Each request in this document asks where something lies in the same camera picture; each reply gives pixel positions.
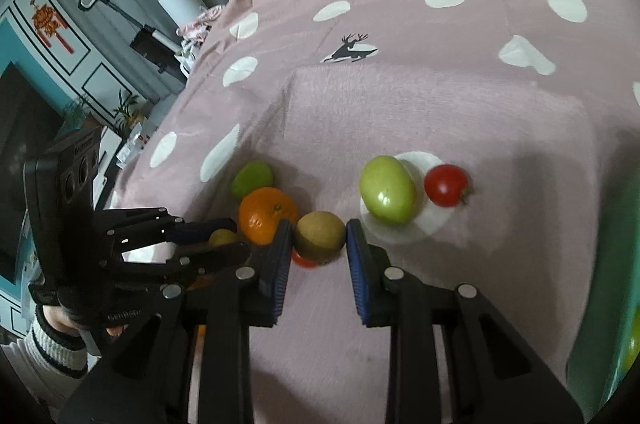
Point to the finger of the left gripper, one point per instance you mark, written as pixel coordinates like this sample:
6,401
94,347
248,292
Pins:
204,262
181,232

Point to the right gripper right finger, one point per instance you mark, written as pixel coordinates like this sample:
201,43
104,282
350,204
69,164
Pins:
367,264

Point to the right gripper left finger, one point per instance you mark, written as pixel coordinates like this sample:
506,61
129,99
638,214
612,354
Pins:
273,277

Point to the brown kiwi fruit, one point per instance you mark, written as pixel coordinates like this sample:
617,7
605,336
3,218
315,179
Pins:
319,237

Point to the large orange mandarin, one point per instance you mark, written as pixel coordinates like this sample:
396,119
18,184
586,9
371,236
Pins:
261,211

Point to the small orange mandarin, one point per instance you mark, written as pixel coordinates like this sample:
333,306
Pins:
222,237

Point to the striped sleeve forearm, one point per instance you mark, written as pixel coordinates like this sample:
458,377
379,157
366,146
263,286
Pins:
46,365

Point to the left hand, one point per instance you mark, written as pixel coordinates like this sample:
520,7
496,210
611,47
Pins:
57,319

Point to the red cherry tomato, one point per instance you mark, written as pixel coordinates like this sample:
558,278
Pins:
301,262

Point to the large green tomato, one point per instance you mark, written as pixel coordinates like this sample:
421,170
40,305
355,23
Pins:
387,190

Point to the green round fruit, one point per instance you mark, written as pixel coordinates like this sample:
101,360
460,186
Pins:
252,176

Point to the black television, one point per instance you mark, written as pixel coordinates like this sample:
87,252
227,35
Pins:
28,124

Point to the pink polka dot cloth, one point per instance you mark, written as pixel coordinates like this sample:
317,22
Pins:
536,99

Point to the white cylinder lamp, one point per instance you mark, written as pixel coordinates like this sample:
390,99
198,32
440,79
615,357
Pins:
182,11

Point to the green plastic bowl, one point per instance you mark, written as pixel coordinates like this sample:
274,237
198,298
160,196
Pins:
607,344

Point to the red chinese knot decoration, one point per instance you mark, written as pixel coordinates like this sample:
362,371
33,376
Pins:
48,24

